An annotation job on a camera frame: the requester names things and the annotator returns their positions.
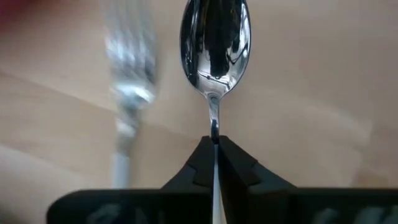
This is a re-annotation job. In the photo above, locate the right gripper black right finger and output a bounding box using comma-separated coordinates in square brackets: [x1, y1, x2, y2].
[218, 135, 297, 190]

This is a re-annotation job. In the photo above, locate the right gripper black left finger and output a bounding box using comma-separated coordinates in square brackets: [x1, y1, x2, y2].
[160, 135, 216, 190]

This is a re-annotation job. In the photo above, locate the silver spoon with orange handle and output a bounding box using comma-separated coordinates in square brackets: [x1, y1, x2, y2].
[179, 0, 252, 224]

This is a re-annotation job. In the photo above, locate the silver fork with orange handle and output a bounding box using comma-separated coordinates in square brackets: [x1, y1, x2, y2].
[102, 0, 159, 189]

